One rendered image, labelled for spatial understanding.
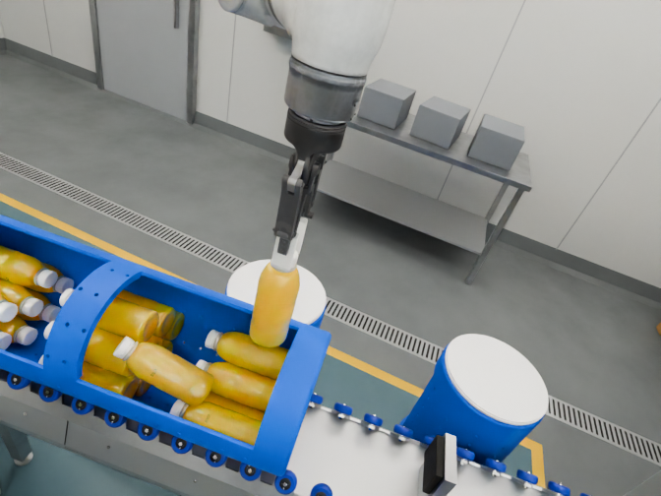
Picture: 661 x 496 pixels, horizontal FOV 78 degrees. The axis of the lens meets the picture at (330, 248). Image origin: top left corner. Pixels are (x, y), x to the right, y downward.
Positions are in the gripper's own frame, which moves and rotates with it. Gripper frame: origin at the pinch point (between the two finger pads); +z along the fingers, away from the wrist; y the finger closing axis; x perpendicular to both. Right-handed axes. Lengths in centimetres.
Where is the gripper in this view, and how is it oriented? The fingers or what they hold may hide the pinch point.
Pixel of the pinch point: (289, 242)
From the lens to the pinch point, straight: 62.0
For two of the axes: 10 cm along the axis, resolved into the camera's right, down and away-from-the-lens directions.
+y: 2.5, -5.3, 8.1
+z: -2.4, 7.8, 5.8
